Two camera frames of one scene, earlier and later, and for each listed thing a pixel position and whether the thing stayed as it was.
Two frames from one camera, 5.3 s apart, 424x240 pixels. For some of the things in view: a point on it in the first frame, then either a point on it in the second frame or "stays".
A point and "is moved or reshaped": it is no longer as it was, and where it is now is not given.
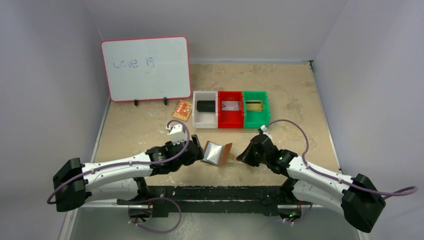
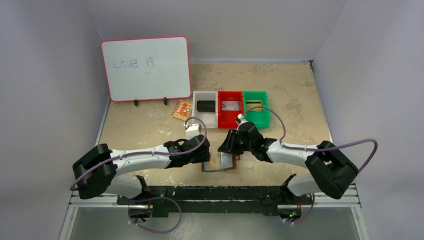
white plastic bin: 204,119 stays
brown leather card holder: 217,154 is moved or reshaped
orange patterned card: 182,110 stays
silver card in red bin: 230,105 stays
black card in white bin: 208,106 stays
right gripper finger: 246,156 → 229,144
